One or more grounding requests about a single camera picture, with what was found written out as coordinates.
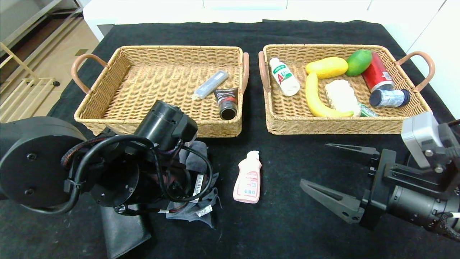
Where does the black leather case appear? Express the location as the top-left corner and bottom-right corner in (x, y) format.
(100, 207), (152, 259)

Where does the translucent grey flat tube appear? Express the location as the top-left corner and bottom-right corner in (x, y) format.
(193, 70), (229, 100)

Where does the wicker basket with brown handles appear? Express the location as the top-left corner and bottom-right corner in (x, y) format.
(71, 45), (250, 138)
(258, 44), (436, 135)

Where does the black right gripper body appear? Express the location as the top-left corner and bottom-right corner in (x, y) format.
(359, 148), (448, 231)

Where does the green toy fruit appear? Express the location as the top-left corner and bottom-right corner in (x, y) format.
(346, 49), (373, 77)

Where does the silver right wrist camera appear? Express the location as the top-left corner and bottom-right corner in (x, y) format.
(401, 112), (444, 169)

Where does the beige wooden rack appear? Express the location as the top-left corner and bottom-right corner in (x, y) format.
(0, 41), (61, 123)

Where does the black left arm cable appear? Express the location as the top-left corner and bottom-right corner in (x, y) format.
(63, 135), (214, 216)

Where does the ridged toy bread loaf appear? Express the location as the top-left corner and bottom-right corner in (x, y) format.
(325, 79), (362, 117)

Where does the red drink can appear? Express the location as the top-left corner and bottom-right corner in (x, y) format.
(362, 53), (395, 93)

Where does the grey cloth towel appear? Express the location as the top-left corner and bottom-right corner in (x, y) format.
(167, 140), (221, 229)

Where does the black tablecloth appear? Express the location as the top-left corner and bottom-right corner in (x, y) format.
(0, 20), (460, 259)

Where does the pink bottle with white cap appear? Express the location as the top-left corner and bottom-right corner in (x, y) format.
(233, 150), (262, 204)

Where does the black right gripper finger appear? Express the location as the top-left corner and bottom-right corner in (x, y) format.
(324, 143), (380, 177)
(299, 178), (371, 224)

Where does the grey metal shelf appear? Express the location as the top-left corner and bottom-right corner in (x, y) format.
(0, 0), (84, 78)

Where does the yellow toy banana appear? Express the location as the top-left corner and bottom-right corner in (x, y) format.
(305, 72), (354, 118)

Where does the yellow toy mango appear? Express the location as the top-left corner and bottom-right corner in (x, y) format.
(305, 57), (349, 79)

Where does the green gum pack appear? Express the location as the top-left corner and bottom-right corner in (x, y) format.
(359, 103), (378, 117)

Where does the black tube with red label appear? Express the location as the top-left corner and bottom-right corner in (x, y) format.
(213, 87), (239, 121)

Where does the white milk bottle green label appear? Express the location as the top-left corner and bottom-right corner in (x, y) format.
(269, 58), (300, 97)

